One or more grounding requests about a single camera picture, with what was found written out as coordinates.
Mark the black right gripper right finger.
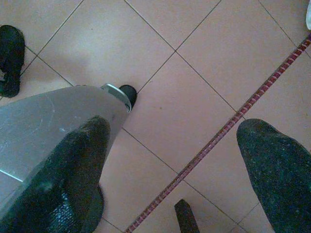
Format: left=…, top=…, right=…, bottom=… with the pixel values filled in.
left=236, top=118, right=311, bottom=233

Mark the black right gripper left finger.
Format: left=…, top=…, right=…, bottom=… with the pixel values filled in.
left=0, top=116, right=112, bottom=233

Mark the silver robot right leg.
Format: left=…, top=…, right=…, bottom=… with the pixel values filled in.
left=0, top=83, right=133, bottom=212

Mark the black robot right foot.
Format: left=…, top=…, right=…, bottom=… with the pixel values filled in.
left=119, top=84, right=138, bottom=113

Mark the red striped cord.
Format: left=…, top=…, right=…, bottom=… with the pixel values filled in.
left=124, top=33, right=311, bottom=233

